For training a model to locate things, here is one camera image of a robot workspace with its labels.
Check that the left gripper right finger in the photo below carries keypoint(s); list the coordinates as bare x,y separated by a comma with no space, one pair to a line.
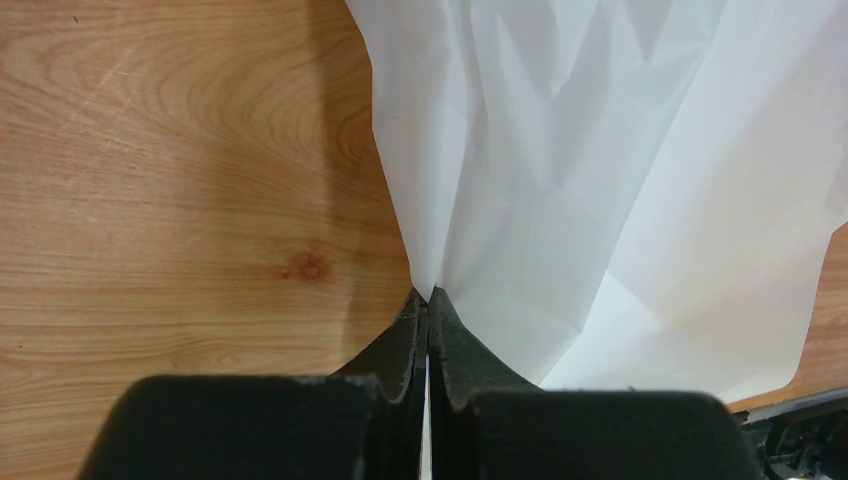
488,422

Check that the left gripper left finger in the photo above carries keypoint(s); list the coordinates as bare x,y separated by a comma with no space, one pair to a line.
363,421

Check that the white wrapping paper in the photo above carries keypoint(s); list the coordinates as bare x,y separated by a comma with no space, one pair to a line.
618,194

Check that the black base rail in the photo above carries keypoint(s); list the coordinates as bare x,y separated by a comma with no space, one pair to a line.
802,438

